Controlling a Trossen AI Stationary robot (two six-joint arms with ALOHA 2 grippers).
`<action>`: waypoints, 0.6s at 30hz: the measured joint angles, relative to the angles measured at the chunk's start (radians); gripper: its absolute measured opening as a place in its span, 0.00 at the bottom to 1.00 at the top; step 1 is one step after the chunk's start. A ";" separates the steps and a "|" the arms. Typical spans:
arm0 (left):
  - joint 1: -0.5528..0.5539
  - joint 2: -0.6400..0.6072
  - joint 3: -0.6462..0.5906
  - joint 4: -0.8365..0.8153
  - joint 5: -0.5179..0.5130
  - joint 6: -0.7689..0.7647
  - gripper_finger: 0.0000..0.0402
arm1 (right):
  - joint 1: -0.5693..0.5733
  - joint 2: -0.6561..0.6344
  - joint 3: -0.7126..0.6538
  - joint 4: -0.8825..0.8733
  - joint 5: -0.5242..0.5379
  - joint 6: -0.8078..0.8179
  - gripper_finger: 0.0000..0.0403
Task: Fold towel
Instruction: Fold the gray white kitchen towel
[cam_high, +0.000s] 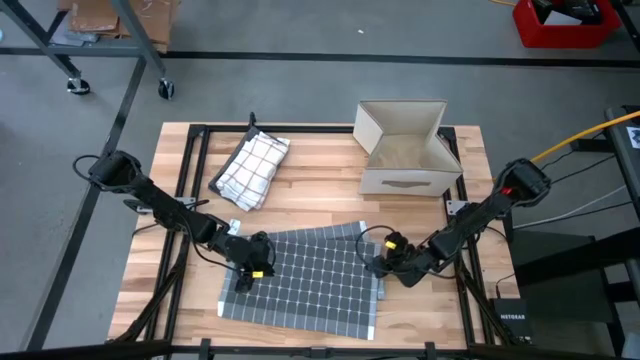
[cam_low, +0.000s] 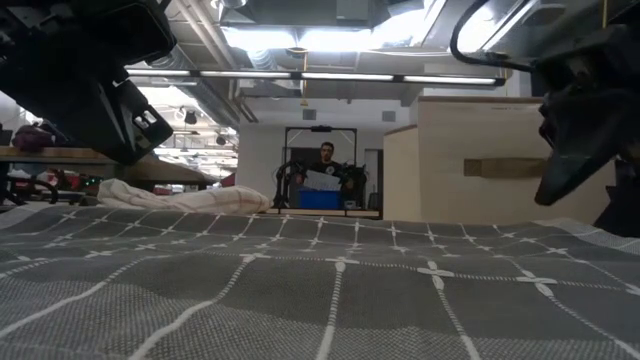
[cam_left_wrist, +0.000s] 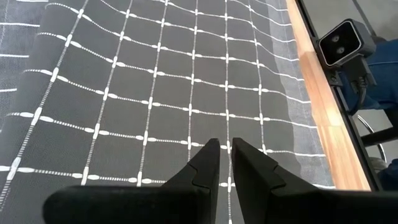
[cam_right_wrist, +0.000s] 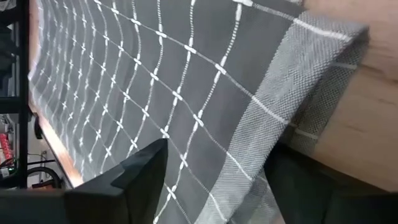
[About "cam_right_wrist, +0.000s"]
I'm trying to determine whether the black round equipment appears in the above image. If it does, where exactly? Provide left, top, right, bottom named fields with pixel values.
left=0, top=166, right=65, bottom=190

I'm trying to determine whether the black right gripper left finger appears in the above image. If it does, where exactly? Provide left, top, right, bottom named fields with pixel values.
left=0, top=138, right=169, bottom=224

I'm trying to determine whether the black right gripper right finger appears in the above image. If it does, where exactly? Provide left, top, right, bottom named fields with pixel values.
left=264, top=142, right=398, bottom=224

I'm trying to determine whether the black aluminium table frame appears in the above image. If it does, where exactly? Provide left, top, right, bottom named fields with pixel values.
left=0, top=0, right=32, bottom=189

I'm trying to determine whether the grey white-checked towel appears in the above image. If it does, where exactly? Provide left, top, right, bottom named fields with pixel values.
left=27, top=0, right=371, bottom=224

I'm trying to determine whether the red equipment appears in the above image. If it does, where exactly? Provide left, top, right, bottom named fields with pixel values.
left=0, top=133, right=15, bottom=162

